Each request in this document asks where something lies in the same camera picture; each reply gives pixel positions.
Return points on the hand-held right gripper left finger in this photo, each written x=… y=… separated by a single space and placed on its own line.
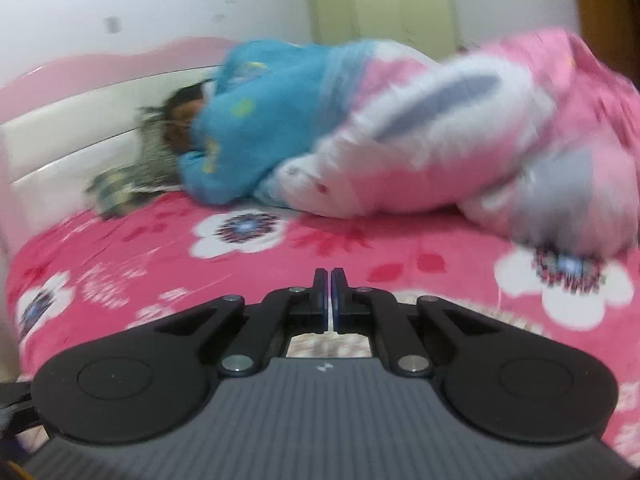
x=324 y=310

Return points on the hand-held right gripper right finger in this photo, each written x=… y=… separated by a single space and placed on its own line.
x=339 y=310

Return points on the beige checked knit sweater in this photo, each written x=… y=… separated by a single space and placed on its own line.
x=330 y=345

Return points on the pink floral bed blanket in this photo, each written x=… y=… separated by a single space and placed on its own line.
x=150 y=260

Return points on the pink white patterned quilt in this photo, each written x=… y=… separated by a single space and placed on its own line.
x=450 y=160

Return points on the grey lace-trimmed pillow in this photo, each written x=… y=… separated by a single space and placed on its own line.
x=160 y=155

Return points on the plaid pillow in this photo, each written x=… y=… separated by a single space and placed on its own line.
x=117 y=192

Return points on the pink white headboard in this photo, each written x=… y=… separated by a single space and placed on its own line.
x=75 y=125

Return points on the pale yellow wardrobe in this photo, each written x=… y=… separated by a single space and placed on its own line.
x=380 y=0

